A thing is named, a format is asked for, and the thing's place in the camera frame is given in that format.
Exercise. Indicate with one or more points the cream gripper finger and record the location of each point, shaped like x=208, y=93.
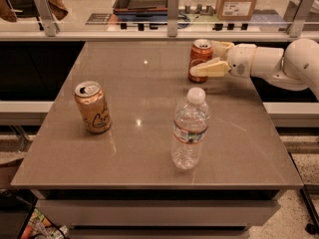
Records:
x=213, y=68
x=220, y=49

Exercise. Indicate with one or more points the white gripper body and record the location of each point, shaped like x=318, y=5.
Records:
x=240, y=60

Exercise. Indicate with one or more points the orange coke can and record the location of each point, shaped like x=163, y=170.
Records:
x=201, y=51

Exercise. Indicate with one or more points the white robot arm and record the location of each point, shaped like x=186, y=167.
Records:
x=295, y=68

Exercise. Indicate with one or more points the tan LaCroix can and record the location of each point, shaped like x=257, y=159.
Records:
x=92, y=104

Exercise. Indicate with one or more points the cardboard box with label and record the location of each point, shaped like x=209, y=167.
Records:
x=235, y=10

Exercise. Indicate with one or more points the clear plastic water bottle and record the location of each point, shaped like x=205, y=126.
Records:
x=190, y=125

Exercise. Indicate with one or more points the grey open tray bin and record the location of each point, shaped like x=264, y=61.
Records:
x=143, y=0

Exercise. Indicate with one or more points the brown jacket on chair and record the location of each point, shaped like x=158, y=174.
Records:
x=11, y=10

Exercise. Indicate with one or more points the grey drawer cabinet front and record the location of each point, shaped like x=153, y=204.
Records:
x=158, y=219

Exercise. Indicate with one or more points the colourful snack bin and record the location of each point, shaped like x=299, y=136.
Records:
x=40, y=227

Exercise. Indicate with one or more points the grey metal railing post middle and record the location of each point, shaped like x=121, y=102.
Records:
x=172, y=15

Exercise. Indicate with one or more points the grey metal railing post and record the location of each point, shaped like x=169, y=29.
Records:
x=172, y=15
x=299, y=19
x=51, y=29

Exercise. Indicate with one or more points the grey metal railing post right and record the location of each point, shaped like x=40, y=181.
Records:
x=299, y=19

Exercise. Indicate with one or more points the grey metal railing post left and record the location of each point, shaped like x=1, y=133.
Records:
x=51, y=29

